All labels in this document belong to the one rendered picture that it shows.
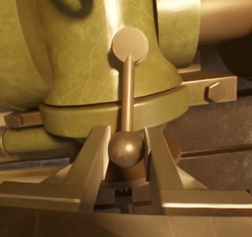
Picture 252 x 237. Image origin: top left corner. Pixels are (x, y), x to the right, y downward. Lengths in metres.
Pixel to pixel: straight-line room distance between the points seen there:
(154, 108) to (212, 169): 0.45
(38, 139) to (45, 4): 0.20
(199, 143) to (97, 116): 0.41
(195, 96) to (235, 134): 0.34
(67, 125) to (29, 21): 0.10
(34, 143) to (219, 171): 0.50
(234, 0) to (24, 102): 0.26
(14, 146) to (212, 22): 0.34
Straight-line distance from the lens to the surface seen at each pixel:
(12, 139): 0.35
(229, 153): 0.59
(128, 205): 0.26
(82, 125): 0.17
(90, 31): 0.18
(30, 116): 0.28
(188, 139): 0.53
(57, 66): 0.20
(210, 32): 0.24
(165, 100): 0.18
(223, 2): 0.24
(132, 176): 0.24
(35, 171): 1.14
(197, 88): 0.25
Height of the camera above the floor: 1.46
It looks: 74 degrees down
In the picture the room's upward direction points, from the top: 173 degrees counter-clockwise
